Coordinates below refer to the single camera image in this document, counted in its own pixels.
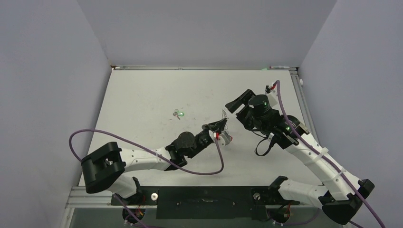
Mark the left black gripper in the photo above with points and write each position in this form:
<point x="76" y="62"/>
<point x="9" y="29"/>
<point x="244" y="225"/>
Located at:
<point x="218" y="126"/>

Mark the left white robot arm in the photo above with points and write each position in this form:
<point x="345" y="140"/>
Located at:
<point x="106" y="167"/>

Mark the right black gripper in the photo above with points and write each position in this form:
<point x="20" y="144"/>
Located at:
<point x="242" y="99"/>

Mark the aluminium frame rail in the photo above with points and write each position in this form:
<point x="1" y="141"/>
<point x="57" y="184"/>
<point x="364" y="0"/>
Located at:
<point x="298" y="86"/>
<point x="202" y="68"/>

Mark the key with green tag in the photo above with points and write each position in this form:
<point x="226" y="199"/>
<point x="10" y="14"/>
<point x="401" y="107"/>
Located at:
<point x="178" y="114"/>

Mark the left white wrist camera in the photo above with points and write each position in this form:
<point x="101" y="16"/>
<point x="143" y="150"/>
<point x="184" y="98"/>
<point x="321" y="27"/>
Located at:
<point x="223" y="138"/>

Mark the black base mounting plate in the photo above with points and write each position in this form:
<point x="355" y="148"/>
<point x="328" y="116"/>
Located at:
<point x="225" y="202"/>

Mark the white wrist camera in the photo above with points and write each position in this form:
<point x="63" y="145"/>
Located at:
<point x="223" y="138"/>
<point x="270" y="92"/>

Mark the aluminium frame rail right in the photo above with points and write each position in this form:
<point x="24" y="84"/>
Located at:
<point x="298" y="86"/>

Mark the aluminium frame rail back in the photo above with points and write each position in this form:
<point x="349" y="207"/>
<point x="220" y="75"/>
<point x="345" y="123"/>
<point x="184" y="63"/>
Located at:
<point x="202" y="68"/>

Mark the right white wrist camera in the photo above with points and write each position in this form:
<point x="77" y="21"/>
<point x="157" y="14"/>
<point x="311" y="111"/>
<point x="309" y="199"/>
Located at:
<point x="270" y="92"/>

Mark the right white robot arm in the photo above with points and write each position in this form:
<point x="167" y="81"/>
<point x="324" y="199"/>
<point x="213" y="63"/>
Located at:
<point x="340" y="194"/>

